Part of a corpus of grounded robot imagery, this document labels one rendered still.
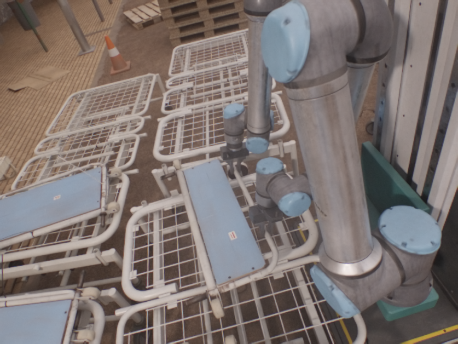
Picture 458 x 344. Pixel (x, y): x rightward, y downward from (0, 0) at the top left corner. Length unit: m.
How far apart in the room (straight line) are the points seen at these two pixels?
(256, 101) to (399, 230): 0.62
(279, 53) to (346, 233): 0.40
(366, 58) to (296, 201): 0.48
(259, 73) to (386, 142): 0.48
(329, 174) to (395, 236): 0.31
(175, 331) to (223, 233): 0.76
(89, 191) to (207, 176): 0.73
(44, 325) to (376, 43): 1.46
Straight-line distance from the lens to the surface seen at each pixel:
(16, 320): 1.66
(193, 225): 1.40
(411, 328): 1.49
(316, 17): 0.56
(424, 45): 0.99
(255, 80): 1.13
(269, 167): 1.06
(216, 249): 1.30
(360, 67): 0.71
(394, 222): 0.93
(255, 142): 1.26
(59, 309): 1.55
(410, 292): 1.07
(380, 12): 0.64
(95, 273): 2.38
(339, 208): 0.70
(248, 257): 1.25
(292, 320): 1.81
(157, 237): 1.69
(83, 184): 2.06
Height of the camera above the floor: 1.67
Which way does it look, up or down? 41 degrees down
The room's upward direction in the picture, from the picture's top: 16 degrees counter-clockwise
